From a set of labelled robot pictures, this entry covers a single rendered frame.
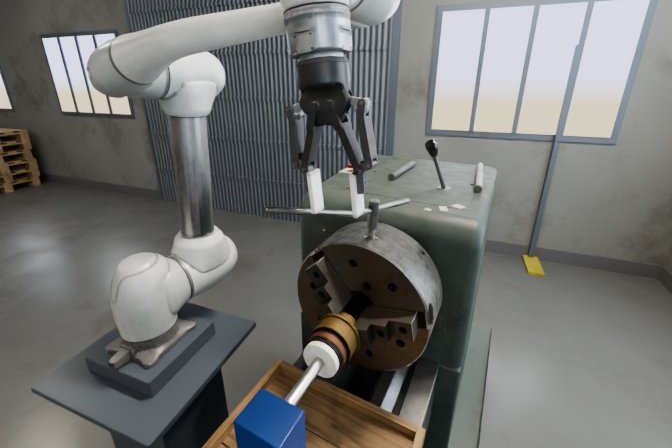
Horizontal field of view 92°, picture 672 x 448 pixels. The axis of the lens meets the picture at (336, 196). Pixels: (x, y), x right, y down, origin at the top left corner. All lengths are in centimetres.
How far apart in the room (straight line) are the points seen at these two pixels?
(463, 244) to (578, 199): 266
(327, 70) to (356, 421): 68
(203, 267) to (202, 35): 69
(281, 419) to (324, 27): 52
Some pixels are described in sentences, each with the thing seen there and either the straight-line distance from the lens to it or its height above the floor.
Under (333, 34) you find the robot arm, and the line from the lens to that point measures 46.
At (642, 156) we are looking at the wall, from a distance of 341.
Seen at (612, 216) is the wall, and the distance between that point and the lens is 350.
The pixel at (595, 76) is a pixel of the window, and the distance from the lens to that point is 320.
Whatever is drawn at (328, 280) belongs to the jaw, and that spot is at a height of 116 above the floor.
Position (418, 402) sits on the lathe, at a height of 87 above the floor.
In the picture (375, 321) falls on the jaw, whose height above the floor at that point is 111.
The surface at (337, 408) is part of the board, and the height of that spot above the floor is 88.
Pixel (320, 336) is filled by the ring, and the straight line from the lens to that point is 63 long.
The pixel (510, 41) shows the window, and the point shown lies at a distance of 309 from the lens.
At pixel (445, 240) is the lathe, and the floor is 121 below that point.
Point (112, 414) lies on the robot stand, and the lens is 114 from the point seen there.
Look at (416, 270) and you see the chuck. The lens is 68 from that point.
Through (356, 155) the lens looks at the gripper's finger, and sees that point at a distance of 47.
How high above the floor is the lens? 155
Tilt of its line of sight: 20 degrees down
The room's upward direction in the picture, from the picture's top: straight up
